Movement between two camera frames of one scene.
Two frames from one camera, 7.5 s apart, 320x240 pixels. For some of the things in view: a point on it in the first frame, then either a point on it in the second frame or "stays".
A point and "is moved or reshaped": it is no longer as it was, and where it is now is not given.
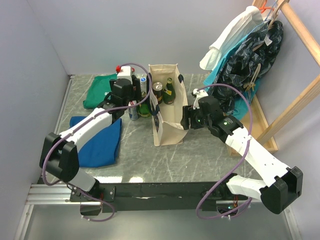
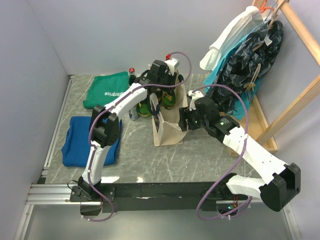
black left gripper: x=136 y=94 -> x=172 y=78
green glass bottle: x=144 y=108 stays
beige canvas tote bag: x=167 y=128 stays
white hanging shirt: x=247 y=22 stays
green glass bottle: x=169 y=96 is moved or reshaped
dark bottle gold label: x=157 y=89 stays
